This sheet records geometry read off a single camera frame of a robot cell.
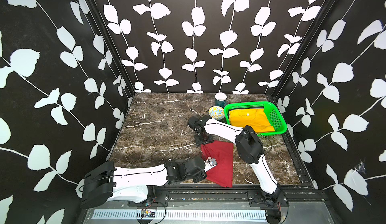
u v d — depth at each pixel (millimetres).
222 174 812
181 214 701
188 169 570
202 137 791
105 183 417
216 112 1076
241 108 1076
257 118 1043
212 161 648
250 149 557
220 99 1041
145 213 706
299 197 767
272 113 1039
